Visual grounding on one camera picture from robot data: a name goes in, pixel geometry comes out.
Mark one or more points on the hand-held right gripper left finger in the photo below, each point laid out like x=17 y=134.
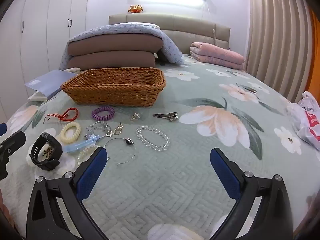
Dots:
x=92 y=173

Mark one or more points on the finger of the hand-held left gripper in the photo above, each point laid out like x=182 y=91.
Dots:
x=13 y=142
x=2 y=128

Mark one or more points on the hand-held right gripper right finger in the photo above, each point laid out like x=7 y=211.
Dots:
x=225 y=173

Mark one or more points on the translucent blue hair clip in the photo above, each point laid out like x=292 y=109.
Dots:
x=75 y=145

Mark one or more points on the black wrist watch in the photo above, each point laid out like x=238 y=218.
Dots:
x=56 y=148

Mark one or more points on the silver metal hair clip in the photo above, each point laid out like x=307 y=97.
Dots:
x=165 y=115

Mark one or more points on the brown wicker basket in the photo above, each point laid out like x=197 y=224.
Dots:
x=112 y=87

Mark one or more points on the white book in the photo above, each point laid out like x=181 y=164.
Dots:
x=36 y=98

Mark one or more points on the silver bangle with black bead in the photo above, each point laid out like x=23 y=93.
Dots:
x=129 y=141

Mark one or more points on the green floral bedspread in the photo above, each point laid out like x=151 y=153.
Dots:
x=162 y=180

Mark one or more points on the blue folder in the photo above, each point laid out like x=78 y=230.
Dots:
x=52 y=81

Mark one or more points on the cream knitted cloth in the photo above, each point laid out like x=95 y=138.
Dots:
x=72 y=70

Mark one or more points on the white plastic bag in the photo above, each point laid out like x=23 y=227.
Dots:
x=303 y=120

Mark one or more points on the white wardrobe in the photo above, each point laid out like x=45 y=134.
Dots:
x=45 y=30

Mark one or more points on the folded pink blanket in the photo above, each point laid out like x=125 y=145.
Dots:
x=215 y=56

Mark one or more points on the folded brown quilt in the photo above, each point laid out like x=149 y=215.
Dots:
x=112 y=52

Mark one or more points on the blue floral blanket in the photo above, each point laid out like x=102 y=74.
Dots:
x=172 y=48

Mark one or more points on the beige pleated curtain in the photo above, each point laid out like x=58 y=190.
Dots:
x=275 y=42

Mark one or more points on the beige padded headboard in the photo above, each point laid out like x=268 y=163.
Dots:
x=195 y=30

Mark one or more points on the orange curtain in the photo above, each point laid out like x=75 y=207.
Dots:
x=313 y=55

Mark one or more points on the orange plush toy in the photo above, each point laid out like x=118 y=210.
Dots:
x=135 y=9

